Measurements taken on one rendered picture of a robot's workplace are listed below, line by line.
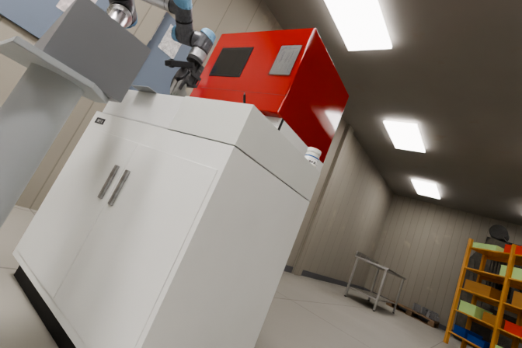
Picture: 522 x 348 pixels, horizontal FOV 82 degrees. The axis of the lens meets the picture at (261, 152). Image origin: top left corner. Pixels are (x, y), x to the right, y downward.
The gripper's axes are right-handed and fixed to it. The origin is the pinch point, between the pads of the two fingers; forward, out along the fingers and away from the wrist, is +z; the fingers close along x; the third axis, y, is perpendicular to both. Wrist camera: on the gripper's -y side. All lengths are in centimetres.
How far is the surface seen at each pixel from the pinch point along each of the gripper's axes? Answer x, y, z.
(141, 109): 8.6, -3.9, 10.3
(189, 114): -22.7, -4.0, 8.8
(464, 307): -128, 675, 22
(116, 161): 5.0, -4.2, 34.7
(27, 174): -4, -32, 49
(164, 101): -3.9, -4.0, 5.1
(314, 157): -47, 52, -4
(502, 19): -93, 230, -249
